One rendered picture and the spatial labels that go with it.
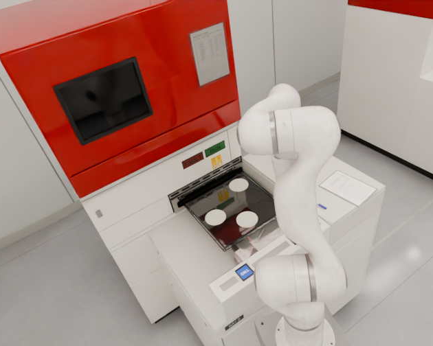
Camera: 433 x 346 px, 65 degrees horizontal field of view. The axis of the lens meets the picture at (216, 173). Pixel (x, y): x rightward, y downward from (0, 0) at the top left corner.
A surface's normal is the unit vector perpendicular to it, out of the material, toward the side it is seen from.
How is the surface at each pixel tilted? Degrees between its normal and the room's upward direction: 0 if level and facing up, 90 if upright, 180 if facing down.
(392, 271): 0
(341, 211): 0
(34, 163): 90
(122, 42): 90
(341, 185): 0
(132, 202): 90
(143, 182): 90
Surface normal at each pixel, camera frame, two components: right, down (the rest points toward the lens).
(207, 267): -0.14, -0.76
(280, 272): -0.22, -0.48
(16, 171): 0.54, 0.48
